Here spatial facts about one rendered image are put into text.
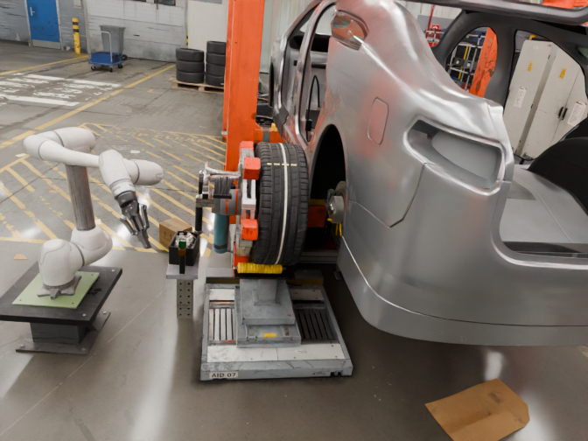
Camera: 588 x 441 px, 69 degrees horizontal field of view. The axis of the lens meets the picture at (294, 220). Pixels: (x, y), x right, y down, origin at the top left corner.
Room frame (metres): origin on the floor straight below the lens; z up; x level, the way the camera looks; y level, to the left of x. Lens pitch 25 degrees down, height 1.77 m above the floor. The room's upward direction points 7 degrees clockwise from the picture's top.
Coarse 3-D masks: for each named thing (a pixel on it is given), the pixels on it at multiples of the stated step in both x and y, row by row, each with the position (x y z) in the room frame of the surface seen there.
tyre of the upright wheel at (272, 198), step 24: (264, 144) 2.11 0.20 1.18; (288, 144) 2.18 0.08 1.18; (264, 168) 1.93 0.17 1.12; (288, 168) 1.96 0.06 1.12; (264, 192) 1.85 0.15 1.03; (288, 192) 1.87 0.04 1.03; (264, 216) 1.80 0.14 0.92; (288, 216) 1.83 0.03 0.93; (264, 240) 1.80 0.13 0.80; (288, 240) 1.82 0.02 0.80; (288, 264) 1.97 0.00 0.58
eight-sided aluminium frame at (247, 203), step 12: (240, 156) 2.21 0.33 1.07; (252, 156) 2.09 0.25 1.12; (252, 180) 1.93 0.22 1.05; (252, 192) 1.88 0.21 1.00; (252, 204) 1.84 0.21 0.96; (252, 216) 1.84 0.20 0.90; (240, 228) 2.22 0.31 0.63; (240, 240) 1.83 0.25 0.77; (252, 240) 1.84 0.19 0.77; (240, 252) 1.93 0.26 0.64
